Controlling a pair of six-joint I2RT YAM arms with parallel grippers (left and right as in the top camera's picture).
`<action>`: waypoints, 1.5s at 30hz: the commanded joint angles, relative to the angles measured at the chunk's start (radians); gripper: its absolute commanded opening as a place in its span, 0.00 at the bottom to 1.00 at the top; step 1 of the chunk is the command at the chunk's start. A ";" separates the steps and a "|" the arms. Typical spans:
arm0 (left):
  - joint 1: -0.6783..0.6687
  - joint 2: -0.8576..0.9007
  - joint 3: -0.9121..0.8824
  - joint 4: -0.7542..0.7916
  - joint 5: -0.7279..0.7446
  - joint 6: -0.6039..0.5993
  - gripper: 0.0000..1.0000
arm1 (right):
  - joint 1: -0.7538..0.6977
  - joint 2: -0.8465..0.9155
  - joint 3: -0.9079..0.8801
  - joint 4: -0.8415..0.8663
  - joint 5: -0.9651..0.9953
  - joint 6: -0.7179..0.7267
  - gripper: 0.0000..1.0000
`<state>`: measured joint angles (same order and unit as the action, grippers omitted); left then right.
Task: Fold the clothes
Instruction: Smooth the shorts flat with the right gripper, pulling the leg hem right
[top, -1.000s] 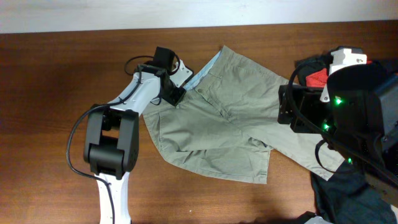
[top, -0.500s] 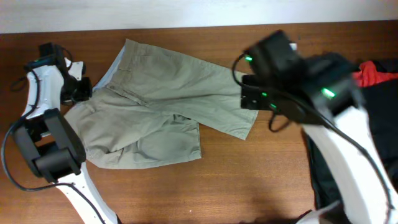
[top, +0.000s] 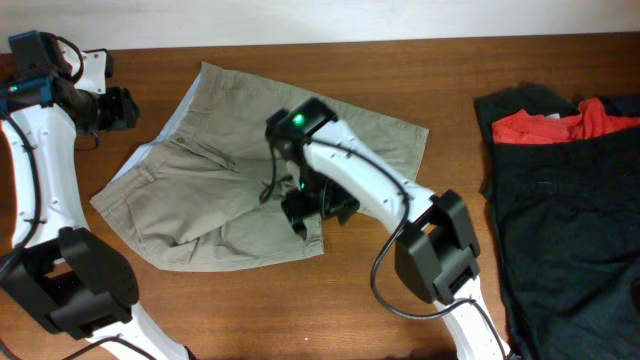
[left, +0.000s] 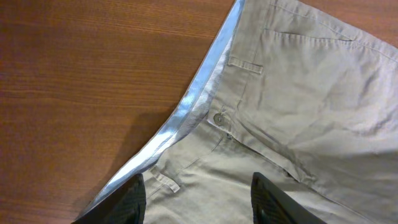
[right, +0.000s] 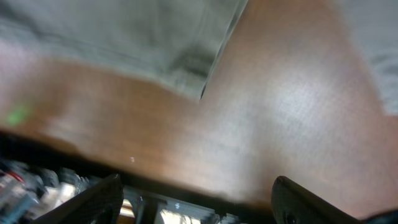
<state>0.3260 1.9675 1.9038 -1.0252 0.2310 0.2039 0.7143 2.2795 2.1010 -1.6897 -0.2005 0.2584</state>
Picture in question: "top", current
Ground khaki cargo shorts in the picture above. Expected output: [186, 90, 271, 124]
[89, 61, 430, 273]

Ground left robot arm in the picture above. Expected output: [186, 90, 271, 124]
[1, 30, 191, 359]

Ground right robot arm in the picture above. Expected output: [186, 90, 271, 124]
[265, 98, 516, 359]

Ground black garment pile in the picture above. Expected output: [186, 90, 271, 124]
[474, 84, 639, 359]

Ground red shirt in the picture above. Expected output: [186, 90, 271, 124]
[491, 97, 639, 145]

